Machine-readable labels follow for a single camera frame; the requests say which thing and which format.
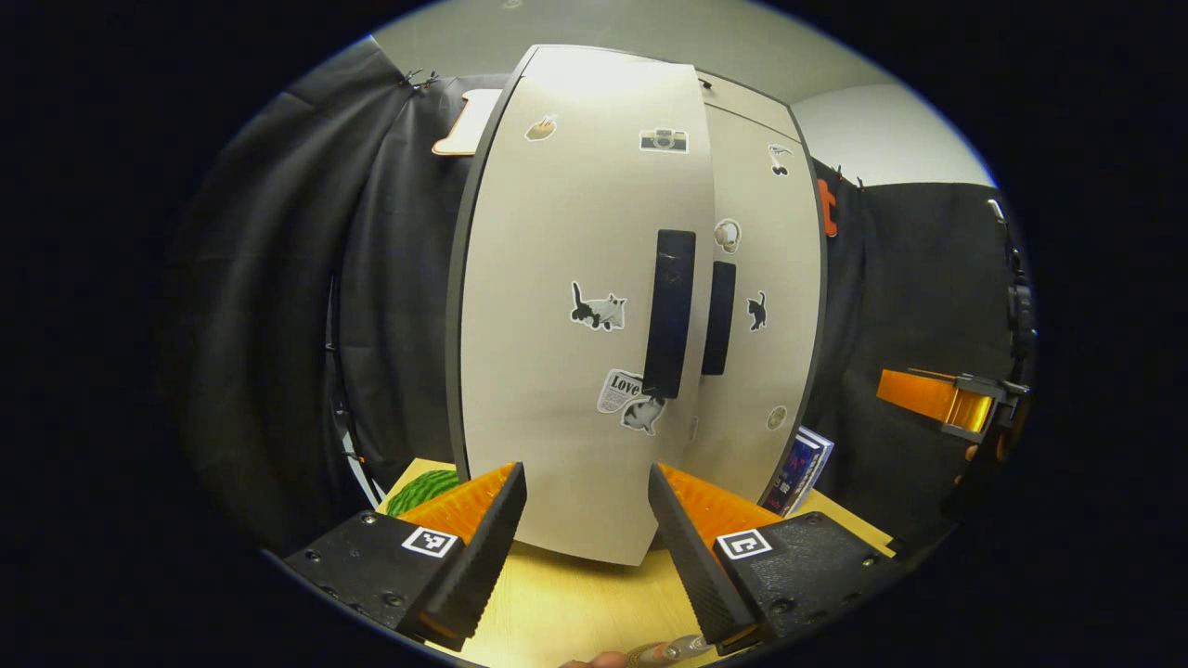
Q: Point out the black backdrop cloth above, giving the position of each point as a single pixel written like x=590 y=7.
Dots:
x=260 y=325

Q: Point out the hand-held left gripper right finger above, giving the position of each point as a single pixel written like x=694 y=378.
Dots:
x=691 y=566

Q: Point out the black equipment stand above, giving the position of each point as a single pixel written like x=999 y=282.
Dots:
x=1021 y=315

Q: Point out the dark navy book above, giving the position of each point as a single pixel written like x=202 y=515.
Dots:
x=789 y=478

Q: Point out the white cabinet drawer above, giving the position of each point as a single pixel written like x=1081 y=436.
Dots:
x=752 y=107

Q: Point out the white and grey cabinet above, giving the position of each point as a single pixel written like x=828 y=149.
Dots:
x=453 y=297

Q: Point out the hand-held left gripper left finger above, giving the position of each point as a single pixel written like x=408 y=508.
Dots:
x=483 y=566

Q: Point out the watermelon slice toy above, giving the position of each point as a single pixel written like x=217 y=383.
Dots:
x=422 y=490

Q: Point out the white cabinet door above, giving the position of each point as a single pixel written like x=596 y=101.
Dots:
x=538 y=232
x=789 y=250

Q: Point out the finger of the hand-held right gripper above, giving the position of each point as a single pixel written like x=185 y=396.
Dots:
x=914 y=390

